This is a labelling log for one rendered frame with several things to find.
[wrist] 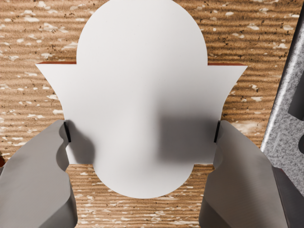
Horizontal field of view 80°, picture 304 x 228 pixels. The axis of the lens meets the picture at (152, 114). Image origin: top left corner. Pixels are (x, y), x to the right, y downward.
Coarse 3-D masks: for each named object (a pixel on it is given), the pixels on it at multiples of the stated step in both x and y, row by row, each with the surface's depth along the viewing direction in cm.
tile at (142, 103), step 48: (144, 0) 9; (96, 48) 10; (144, 48) 10; (192, 48) 10; (96, 96) 11; (144, 96) 12; (192, 96) 12; (96, 144) 13; (144, 144) 13; (192, 144) 13; (144, 192) 15
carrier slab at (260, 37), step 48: (0, 0) 10; (48, 0) 11; (96, 0) 11; (192, 0) 11; (240, 0) 11; (288, 0) 11; (0, 48) 12; (48, 48) 12; (240, 48) 12; (288, 48) 12; (0, 96) 13; (48, 96) 13; (240, 96) 13; (0, 144) 14; (96, 192) 17; (192, 192) 17
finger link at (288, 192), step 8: (272, 168) 8; (280, 168) 8; (280, 176) 8; (280, 184) 7; (288, 184) 7; (280, 192) 7; (288, 192) 7; (296, 192) 7; (288, 200) 6; (296, 200) 6; (288, 208) 6; (296, 208) 6; (288, 216) 6; (296, 216) 6; (288, 224) 6; (296, 224) 6
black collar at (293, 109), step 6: (300, 78) 15; (300, 84) 15; (300, 90) 15; (294, 96) 15; (300, 96) 15; (294, 102) 15; (300, 102) 14; (294, 108) 15; (300, 108) 14; (294, 114) 15; (300, 114) 14
